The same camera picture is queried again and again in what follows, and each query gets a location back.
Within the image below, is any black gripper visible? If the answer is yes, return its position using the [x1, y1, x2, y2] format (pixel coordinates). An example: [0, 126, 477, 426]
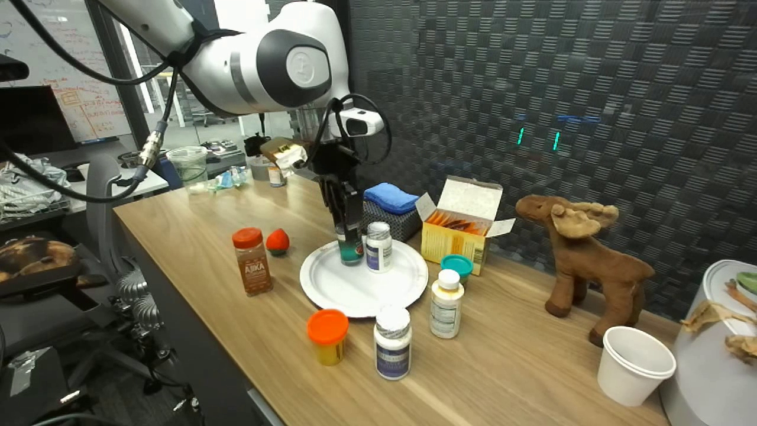
[313, 140, 368, 247]

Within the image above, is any small green labelled jar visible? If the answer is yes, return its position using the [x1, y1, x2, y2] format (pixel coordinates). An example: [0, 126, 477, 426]
[337, 234, 367, 268]

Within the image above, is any white bottle purple label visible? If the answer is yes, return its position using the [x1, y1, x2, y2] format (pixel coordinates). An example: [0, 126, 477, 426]
[365, 221, 394, 273]

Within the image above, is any spice bottle orange lid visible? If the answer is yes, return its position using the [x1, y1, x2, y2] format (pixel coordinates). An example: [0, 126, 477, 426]
[231, 228, 275, 298]

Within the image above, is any small orange cup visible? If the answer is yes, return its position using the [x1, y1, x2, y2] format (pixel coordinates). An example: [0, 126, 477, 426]
[304, 307, 352, 370]

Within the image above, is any slim white bottle green label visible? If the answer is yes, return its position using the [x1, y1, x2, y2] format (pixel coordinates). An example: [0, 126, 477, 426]
[427, 268, 465, 340]

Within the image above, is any large white bottle blue label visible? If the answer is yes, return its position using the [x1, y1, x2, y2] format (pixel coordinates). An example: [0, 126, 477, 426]
[370, 305, 413, 384]

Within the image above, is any white paper plate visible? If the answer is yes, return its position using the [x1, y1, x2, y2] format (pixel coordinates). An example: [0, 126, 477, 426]
[297, 234, 431, 323]

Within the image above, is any brown moose plushie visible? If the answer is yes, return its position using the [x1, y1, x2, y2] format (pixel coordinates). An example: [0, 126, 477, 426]
[514, 191, 657, 349]

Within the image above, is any blue folded cloth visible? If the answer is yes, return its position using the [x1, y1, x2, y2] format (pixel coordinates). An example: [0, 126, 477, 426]
[361, 180, 421, 217]

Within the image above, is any grey foam block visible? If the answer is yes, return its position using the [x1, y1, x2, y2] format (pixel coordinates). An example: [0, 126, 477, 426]
[361, 198, 423, 245]

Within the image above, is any red tomato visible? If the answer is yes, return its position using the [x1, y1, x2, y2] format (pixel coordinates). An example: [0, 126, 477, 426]
[264, 228, 294, 258]

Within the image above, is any open yellow cardboard box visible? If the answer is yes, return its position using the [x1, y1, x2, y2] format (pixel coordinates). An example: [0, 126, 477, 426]
[413, 175, 518, 277]

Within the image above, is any clear plastic bottle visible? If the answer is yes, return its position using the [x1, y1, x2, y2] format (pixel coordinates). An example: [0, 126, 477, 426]
[192, 168, 253, 194]

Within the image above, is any clear plastic container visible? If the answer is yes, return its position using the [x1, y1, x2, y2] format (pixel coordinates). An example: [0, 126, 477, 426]
[166, 145, 211, 187]

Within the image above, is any white side desk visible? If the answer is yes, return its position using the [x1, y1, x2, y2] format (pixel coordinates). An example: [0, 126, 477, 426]
[65, 162, 173, 215]

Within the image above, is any brown patterned cushion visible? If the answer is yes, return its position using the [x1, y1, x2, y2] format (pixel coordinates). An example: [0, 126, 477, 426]
[0, 234, 80, 288]

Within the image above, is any crumpled grey cloth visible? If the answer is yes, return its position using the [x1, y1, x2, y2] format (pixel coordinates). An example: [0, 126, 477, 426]
[0, 157, 77, 222]

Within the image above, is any white paper cup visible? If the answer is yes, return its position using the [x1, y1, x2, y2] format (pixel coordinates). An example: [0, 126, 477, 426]
[596, 325, 678, 409]

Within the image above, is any black monitor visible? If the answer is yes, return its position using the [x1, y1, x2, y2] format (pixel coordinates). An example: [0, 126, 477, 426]
[0, 84, 80, 157]

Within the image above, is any white bucket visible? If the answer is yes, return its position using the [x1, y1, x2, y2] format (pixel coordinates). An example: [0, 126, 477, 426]
[660, 258, 757, 426]

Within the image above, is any green flat object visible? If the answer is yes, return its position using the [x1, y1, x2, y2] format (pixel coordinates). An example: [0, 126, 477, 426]
[730, 269, 757, 298]

